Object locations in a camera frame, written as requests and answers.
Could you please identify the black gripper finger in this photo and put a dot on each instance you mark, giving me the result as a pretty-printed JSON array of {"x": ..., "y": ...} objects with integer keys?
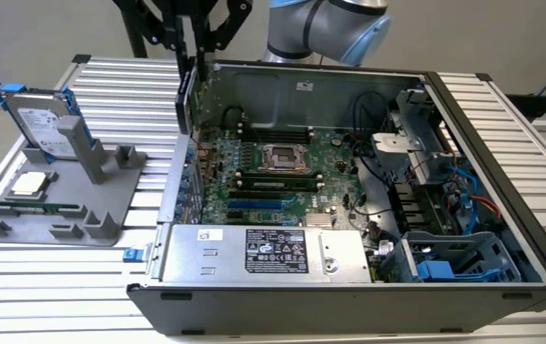
[
  {"x": 184, "y": 46},
  {"x": 201, "y": 53}
]

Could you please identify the black stand pole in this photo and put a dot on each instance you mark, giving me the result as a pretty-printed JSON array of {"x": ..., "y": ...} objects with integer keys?
[{"x": 138, "y": 48}]

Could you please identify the black RAM slot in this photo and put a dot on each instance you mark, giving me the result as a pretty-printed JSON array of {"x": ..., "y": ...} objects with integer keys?
[
  {"x": 281, "y": 138},
  {"x": 281, "y": 135},
  {"x": 281, "y": 128},
  {"x": 281, "y": 131},
  {"x": 278, "y": 177},
  {"x": 278, "y": 174},
  {"x": 278, "y": 180}
]

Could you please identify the CPU socket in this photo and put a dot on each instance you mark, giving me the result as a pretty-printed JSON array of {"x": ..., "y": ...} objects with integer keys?
[{"x": 284, "y": 154}]

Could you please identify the hard disk in blue carrier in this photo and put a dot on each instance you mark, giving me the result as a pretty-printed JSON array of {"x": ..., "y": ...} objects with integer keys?
[{"x": 42, "y": 125}]

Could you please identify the round coin battery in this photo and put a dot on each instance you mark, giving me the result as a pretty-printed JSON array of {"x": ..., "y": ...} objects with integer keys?
[{"x": 336, "y": 141}]

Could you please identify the RAM stick with white label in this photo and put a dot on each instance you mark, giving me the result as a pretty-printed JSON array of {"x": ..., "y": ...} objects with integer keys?
[{"x": 272, "y": 185}]

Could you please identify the long black expansion slot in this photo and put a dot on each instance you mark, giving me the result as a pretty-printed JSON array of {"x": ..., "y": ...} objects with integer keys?
[{"x": 257, "y": 196}]

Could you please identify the green motherboard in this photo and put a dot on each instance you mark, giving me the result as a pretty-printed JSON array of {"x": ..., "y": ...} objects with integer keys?
[{"x": 329, "y": 168}]

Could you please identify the blue expansion slot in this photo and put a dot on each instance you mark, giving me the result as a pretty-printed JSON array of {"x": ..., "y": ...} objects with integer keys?
[{"x": 253, "y": 206}]

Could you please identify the short black expansion slot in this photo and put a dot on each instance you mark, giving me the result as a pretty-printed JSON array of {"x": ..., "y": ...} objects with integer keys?
[{"x": 236, "y": 215}]

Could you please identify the silver CPU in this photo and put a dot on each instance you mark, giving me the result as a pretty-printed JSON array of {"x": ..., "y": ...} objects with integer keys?
[{"x": 30, "y": 182}]

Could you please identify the green RAM stick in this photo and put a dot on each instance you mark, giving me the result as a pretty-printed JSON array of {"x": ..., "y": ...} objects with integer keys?
[{"x": 57, "y": 208}]

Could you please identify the silver finned heatsink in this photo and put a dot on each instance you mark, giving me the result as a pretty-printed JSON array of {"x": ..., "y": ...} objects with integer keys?
[{"x": 321, "y": 220}]

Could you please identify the silver metal drive cage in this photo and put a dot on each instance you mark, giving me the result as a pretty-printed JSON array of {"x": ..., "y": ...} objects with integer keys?
[{"x": 424, "y": 150}]

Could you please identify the silver power supply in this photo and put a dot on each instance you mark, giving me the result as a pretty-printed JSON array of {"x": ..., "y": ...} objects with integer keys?
[{"x": 224, "y": 258}]

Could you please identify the blue case latch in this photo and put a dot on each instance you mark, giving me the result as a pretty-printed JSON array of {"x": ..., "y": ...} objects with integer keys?
[{"x": 130, "y": 255}]

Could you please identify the grey parts rack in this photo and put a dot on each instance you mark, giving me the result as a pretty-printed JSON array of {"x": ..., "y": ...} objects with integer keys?
[{"x": 27, "y": 224}]

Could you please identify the open black PC case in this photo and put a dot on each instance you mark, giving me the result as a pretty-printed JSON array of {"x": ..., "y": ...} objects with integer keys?
[{"x": 300, "y": 308}]

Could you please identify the blue-grey disk bay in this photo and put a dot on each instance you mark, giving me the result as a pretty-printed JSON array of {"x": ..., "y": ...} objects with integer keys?
[{"x": 472, "y": 241}]

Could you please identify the blue disk carrier clip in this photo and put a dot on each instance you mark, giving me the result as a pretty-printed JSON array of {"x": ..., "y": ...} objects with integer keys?
[{"x": 435, "y": 270}]

